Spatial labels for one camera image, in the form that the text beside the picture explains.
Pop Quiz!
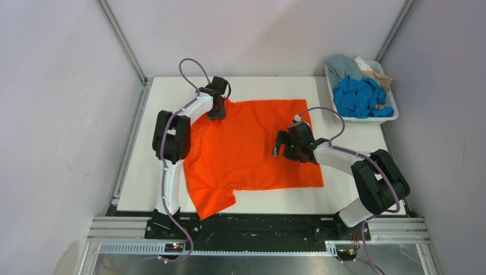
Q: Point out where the orange t shirt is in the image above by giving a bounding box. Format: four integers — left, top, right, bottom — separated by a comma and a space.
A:
183, 99, 324, 219

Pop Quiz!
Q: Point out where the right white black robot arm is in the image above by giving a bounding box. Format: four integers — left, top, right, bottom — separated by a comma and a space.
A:
272, 121, 410, 239

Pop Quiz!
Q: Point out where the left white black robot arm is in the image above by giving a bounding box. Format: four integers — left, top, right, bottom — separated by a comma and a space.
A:
151, 76, 232, 238

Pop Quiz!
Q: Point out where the grey blue t shirt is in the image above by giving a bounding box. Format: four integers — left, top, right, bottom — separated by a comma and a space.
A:
324, 54, 365, 88

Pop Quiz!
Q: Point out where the beige t shirt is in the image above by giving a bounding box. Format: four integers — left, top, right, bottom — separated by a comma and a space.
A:
354, 56, 394, 100

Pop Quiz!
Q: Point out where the white plastic laundry basket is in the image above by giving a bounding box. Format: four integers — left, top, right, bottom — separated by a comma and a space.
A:
324, 56, 399, 125

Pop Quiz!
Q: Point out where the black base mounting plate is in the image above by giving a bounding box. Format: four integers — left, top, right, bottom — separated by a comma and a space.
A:
144, 210, 370, 253

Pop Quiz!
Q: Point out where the right controller board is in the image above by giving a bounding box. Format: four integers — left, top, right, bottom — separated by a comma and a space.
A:
336, 249, 357, 262

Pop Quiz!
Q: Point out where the controller board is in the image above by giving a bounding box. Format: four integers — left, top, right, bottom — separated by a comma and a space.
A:
336, 249, 357, 262
164, 242, 185, 253

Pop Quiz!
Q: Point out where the left controller board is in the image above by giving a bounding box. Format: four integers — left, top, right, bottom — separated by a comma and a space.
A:
164, 242, 185, 253

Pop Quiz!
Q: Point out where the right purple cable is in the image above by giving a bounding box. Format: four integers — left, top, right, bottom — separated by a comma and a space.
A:
294, 106, 401, 275

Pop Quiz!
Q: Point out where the purple cable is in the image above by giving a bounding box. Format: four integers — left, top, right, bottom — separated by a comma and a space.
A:
294, 106, 401, 275
159, 57, 213, 265

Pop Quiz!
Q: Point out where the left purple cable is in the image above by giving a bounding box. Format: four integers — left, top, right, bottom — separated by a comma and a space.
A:
159, 57, 213, 265

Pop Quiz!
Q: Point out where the left aluminium corner post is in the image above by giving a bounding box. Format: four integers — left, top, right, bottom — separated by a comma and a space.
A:
95, 0, 148, 85

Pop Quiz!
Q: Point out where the aluminium corner post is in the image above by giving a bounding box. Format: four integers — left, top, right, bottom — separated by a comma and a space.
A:
375, 0, 419, 62
95, 0, 148, 85

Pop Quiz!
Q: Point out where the right aluminium corner post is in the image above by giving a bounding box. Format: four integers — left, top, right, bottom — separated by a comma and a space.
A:
375, 0, 419, 62

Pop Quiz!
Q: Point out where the aluminium front frame rail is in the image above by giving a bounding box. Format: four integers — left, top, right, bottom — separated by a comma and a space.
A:
76, 213, 443, 274

